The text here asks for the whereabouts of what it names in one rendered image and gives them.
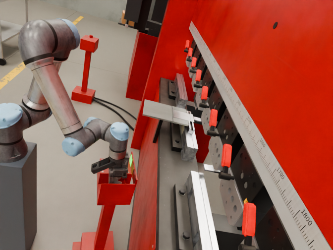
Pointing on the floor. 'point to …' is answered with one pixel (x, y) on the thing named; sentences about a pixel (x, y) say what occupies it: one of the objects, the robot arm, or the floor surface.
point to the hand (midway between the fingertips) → (109, 185)
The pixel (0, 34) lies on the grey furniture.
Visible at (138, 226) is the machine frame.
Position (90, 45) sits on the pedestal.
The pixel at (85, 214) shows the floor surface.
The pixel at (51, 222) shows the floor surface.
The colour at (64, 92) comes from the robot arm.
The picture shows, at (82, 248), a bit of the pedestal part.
